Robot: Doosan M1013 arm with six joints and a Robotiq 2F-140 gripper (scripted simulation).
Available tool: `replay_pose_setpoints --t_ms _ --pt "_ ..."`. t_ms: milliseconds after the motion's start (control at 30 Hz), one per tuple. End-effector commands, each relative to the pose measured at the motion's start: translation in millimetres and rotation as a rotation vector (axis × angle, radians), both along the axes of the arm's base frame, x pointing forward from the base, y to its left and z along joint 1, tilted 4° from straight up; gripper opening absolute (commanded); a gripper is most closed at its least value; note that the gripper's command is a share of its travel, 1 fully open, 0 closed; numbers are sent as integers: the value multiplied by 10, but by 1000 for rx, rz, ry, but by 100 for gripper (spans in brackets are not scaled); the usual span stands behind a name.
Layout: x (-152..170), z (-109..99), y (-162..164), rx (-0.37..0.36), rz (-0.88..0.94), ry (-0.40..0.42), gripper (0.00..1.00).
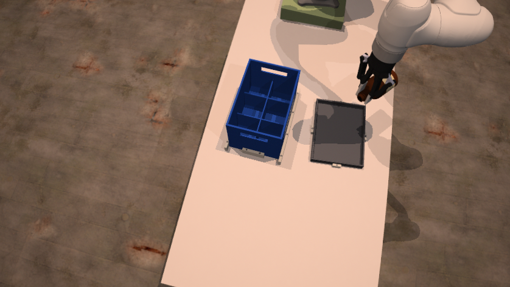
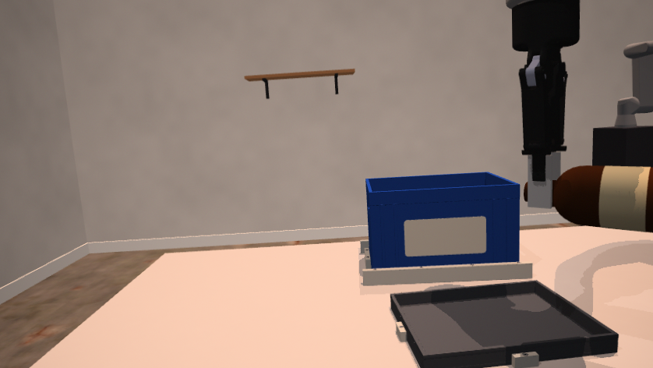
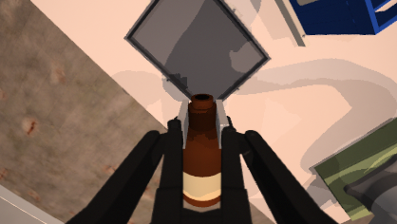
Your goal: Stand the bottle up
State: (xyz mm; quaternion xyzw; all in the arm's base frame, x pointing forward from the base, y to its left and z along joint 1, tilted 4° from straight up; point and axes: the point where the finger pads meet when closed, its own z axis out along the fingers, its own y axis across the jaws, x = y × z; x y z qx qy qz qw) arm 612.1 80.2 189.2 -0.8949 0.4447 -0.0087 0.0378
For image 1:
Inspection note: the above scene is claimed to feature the blue plastic crate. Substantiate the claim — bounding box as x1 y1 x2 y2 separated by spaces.
226 59 301 159

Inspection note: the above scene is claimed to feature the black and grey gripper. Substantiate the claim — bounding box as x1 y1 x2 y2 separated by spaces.
356 52 396 105

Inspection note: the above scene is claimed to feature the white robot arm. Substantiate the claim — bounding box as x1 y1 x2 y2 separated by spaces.
372 0 494 64

